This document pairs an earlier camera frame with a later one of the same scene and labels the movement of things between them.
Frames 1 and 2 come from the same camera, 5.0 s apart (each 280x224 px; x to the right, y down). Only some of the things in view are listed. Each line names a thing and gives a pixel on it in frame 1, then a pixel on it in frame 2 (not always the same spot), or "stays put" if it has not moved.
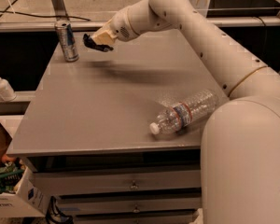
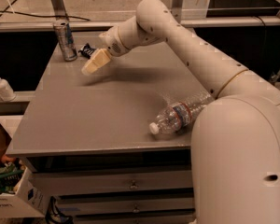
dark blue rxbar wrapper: x=90 y=42 → x=87 y=50
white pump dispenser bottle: x=3 y=87 stays put
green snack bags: x=5 y=178 stays put
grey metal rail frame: x=62 y=17 stays put
